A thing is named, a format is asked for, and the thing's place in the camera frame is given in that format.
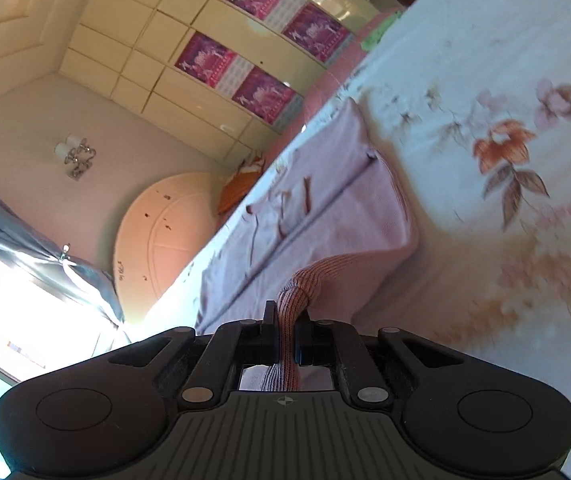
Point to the bright window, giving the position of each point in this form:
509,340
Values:
25,310

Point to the orange striped pillow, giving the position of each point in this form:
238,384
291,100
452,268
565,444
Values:
238,185

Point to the metal curtain hook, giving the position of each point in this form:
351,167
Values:
66,252

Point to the green cloth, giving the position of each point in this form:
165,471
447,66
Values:
378,32

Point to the cream wardrobe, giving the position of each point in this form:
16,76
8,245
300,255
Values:
130,35

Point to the white floral bed sheet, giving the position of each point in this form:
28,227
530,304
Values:
490,35

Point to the pink sweatshirt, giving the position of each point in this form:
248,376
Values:
325,200

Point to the silver wall lamp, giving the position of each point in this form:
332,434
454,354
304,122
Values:
75,155

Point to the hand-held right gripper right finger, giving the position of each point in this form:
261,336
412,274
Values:
305,342

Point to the grey curtain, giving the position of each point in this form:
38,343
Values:
20,230

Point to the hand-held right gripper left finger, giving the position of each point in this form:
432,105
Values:
268,342

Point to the cream rounded headboard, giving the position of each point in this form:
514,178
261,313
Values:
165,240

